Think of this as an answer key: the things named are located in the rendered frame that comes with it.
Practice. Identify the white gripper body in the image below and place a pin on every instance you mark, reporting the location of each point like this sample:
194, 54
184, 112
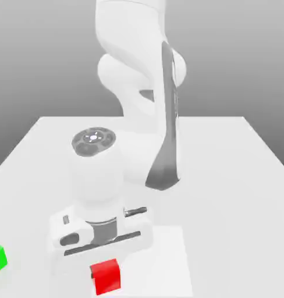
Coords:
81, 258

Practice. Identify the small red cube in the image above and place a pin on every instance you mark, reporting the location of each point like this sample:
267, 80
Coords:
107, 277

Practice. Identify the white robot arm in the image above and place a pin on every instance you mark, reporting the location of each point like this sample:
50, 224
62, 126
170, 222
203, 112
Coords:
132, 76

